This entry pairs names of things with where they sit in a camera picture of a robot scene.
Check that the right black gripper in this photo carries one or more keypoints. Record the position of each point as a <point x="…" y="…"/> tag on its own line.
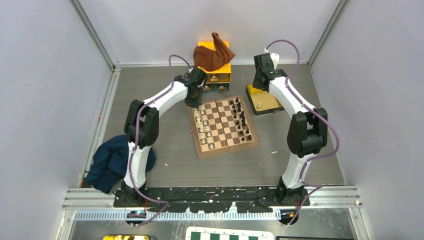
<point x="255" y="83"/>

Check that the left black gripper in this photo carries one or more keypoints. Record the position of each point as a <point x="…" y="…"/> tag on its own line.
<point x="197" y="103"/>

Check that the yellow metal tray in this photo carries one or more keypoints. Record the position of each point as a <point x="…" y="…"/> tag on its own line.
<point x="262" y="102"/>

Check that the wooden chess board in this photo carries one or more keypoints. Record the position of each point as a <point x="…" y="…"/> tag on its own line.
<point x="229" y="123"/>

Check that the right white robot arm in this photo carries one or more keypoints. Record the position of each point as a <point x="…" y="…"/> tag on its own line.
<point x="307" y="133"/>

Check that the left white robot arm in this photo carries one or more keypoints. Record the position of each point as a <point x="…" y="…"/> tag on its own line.
<point x="143" y="123"/>

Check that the green white chess mat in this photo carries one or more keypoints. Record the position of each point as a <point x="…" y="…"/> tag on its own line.
<point x="208" y="233"/>

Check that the yellow drawer box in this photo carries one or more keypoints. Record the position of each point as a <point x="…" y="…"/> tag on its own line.
<point x="218" y="80"/>

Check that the brown cloth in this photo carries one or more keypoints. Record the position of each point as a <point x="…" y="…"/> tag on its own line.
<point x="212" y="55"/>

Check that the dark blue cloth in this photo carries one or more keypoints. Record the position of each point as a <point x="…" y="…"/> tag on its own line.
<point x="110" y="163"/>

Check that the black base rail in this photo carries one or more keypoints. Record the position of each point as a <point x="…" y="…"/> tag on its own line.
<point x="248" y="199"/>

